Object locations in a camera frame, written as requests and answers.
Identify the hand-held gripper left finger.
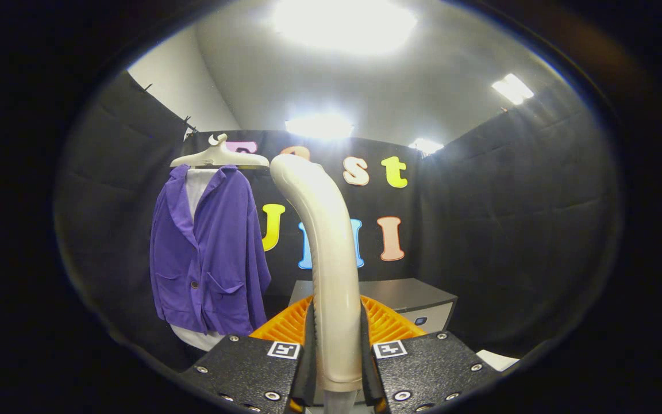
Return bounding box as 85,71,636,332
180,295,315,413

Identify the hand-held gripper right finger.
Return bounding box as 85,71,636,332
360,295,501,413

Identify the purple jacket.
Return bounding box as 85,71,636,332
149,164,272,336

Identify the white garment steamer head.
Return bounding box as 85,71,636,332
270,154,364,394

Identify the white clothes hanger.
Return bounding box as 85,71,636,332
170,133,270,169

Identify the white paper sheet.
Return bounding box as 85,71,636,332
476,349,520,371

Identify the grey cabinet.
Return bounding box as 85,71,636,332
289,278,458,334

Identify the large ceiling light panel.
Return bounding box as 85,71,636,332
271,0,418,55

